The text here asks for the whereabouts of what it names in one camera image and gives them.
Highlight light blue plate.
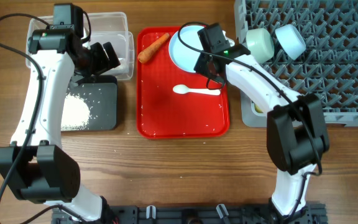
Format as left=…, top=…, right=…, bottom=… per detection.
left=168, top=25, right=203, bottom=73

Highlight white plastic spoon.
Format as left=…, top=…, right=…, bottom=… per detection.
left=173, top=84, right=221, bottom=96

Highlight pale green bowl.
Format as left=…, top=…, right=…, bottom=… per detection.
left=246, top=28, right=275, bottom=63

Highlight pile of white rice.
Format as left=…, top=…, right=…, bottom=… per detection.
left=61, top=95, right=90, bottom=131

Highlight black mounting rail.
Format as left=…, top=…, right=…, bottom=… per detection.
left=51, top=203, right=328, bottom=224

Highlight orange carrot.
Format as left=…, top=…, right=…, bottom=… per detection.
left=137, top=33, right=170, bottom=63

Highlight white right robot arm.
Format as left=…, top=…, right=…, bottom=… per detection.
left=177, top=23, right=329, bottom=223

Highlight red plastic tray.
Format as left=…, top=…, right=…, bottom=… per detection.
left=136, top=41, right=230, bottom=139

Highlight clear plastic bin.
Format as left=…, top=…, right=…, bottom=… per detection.
left=26, top=4, right=134, bottom=80

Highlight grey dishwasher rack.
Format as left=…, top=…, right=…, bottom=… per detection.
left=234, top=0, right=358, bottom=127

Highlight black plastic tray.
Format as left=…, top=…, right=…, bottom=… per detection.
left=66, top=75, right=117, bottom=131

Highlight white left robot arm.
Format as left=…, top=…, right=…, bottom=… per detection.
left=0, top=3, right=120, bottom=223

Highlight yellow plastic cup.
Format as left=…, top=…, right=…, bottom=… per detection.
left=254, top=105, right=263, bottom=113

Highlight light blue bowl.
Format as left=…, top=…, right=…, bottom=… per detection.
left=275, top=24, right=306, bottom=60

